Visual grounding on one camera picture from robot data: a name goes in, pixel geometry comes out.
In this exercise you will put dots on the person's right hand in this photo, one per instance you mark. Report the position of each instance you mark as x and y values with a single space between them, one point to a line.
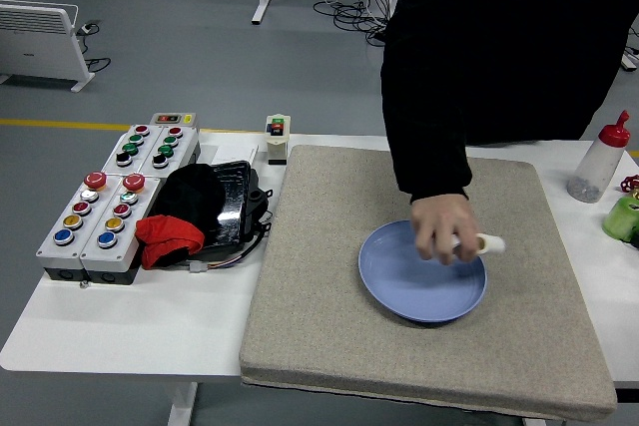
444 219

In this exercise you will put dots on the white tee pipe metal nut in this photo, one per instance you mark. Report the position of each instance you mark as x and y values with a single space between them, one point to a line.
494 245

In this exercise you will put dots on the person's right forearm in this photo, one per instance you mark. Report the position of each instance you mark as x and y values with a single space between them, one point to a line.
432 156

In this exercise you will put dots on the blue round plate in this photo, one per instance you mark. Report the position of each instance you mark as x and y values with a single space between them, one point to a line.
414 291

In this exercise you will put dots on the grey-brown mat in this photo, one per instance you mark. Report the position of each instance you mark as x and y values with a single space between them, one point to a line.
324 271

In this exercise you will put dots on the clear squeeze bottle red cap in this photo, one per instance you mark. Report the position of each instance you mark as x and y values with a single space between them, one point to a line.
596 166

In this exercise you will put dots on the green cylindrical part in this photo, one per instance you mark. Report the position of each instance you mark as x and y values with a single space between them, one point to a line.
621 219

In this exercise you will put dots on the person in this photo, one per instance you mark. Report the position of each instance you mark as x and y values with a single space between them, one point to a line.
499 47

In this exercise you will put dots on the red valve handwheel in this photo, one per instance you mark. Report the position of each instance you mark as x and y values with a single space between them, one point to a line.
630 182

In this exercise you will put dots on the white paper sheet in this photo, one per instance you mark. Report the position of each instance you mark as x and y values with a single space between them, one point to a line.
234 152

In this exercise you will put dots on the white desk foot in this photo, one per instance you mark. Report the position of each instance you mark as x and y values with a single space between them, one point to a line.
630 59

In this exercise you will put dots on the black cloth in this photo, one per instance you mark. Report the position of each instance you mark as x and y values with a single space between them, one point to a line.
192 196

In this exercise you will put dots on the red cloth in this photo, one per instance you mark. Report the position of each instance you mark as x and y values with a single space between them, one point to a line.
167 239

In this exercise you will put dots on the grey four-button control box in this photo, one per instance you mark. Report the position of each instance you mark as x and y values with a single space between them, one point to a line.
127 151
172 149

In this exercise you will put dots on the white table leg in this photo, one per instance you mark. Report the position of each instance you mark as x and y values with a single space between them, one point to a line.
182 403

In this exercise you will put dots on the grey five-button control box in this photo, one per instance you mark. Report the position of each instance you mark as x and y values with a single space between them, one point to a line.
117 231
70 226

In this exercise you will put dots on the white panel heater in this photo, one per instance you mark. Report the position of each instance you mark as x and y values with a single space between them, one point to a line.
40 42

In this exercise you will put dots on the white red-green switch box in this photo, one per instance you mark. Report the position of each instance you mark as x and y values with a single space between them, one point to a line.
277 144

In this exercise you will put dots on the small grey switch panel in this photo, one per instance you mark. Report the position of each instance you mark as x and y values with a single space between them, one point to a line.
174 119

